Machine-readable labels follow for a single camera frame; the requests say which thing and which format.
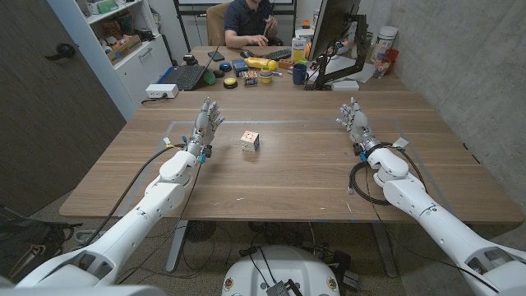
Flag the black computer monitor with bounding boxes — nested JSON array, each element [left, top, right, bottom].
[[307, 0, 362, 62]]

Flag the grey table leg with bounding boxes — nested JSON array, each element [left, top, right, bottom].
[[371, 221, 399, 279], [165, 220, 189, 273]]

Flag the black coiled Ethernet cable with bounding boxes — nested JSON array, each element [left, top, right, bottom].
[[348, 160, 392, 206]]

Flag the blue box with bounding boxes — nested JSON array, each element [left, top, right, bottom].
[[231, 58, 250, 77]]

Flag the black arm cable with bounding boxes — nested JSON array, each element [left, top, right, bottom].
[[380, 141, 429, 194], [80, 141, 186, 248]]

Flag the cardboard box with toys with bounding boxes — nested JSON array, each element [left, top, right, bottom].
[[105, 34, 143, 66]]

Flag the white wipes canister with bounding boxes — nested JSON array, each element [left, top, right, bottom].
[[370, 25, 399, 63]]

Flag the white shoe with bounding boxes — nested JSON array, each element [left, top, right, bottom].
[[73, 229, 107, 247]]

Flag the colourful stacking cups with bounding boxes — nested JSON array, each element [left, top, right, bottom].
[[258, 66, 275, 85]]

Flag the dark blue mug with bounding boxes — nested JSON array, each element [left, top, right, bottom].
[[291, 62, 310, 86]]

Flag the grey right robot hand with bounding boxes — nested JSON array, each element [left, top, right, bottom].
[[335, 96, 383, 156]]

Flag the yellow mustard bottle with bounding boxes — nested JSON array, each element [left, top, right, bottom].
[[244, 57, 278, 72]]

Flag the black keyboard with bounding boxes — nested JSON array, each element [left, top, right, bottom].
[[262, 48, 293, 62]]

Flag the black floor fan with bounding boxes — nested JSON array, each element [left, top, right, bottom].
[[184, 220, 218, 243]]

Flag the black laptop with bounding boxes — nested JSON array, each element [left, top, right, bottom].
[[158, 44, 221, 91]]

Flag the flat white box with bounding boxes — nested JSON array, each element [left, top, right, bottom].
[[330, 80, 361, 92]]

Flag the black door handle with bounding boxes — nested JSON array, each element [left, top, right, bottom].
[[44, 43, 76, 62]]

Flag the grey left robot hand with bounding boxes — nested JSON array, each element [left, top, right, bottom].
[[183, 96, 226, 160]]

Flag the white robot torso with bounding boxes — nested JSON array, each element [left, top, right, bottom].
[[221, 245, 341, 296]]

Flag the white shelf cabinet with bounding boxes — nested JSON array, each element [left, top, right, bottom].
[[47, 0, 173, 123]]

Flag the white power strip box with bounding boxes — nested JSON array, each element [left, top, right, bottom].
[[145, 83, 180, 99]]

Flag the red plastic cup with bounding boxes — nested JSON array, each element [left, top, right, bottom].
[[384, 48, 400, 75]]

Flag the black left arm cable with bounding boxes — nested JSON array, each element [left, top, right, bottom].
[[80, 141, 186, 248]]

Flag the white and yellow carton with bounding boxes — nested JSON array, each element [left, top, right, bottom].
[[290, 37, 308, 63]]

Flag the person in dark shirt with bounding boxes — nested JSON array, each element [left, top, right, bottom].
[[224, 0, 284, 49]]

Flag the clear glass cup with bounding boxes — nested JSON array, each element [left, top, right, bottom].
[[372, 57, 391, 79]]

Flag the black monitor stand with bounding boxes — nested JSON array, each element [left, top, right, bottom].
[[314, 14, 369, 91]]

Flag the tan office chair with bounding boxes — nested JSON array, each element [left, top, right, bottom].
[[205, 2, 231, 47]]

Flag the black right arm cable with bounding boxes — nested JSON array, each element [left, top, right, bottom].
[[380, 141, 429, 194]]

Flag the black bag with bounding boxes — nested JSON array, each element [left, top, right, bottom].
[[0, 205, 83, 284]]

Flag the Rubik's cube with pale stickers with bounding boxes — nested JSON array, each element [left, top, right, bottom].
[[240, 130, 261, 153]]

